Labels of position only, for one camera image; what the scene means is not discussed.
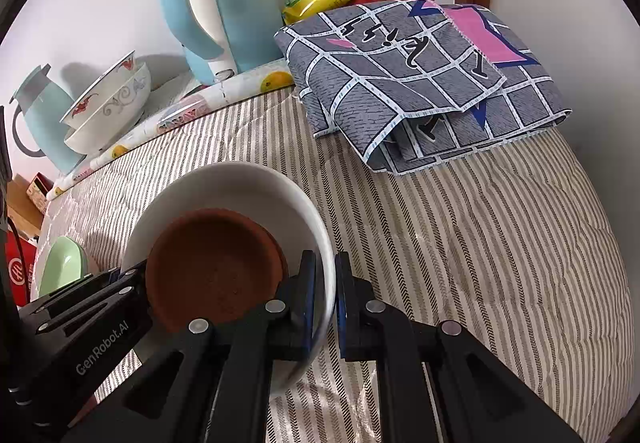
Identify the grey swirl patterned white bowl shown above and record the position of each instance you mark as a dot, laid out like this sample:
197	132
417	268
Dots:
120	120

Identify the fruit printed cloth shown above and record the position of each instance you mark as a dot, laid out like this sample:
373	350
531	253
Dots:
200	98

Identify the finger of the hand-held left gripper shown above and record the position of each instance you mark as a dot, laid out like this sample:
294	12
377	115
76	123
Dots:
75	290
115	295

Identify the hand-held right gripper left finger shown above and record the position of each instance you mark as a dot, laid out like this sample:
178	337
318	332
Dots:
310	294

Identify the red box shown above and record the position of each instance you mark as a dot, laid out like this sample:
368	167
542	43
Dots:
22	268

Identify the light blue electric kettle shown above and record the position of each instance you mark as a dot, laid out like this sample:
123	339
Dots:
225	8

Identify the light blue thermos jug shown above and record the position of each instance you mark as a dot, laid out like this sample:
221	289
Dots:
45	123

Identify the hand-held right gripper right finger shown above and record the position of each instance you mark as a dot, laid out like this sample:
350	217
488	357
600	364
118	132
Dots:
342	304

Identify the brown cardboard box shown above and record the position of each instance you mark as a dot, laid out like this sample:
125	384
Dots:
22	210

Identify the green bowl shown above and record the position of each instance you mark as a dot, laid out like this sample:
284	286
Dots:
60	263

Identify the patterned cardboard box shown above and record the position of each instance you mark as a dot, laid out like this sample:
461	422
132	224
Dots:
39	190

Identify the brown bowl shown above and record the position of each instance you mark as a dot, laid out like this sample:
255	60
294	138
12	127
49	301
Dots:
210	268

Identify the fish patterned white bowl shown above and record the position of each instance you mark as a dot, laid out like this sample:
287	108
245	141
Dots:
95	95

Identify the grey checked cloth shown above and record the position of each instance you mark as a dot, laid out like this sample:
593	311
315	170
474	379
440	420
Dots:
425	88

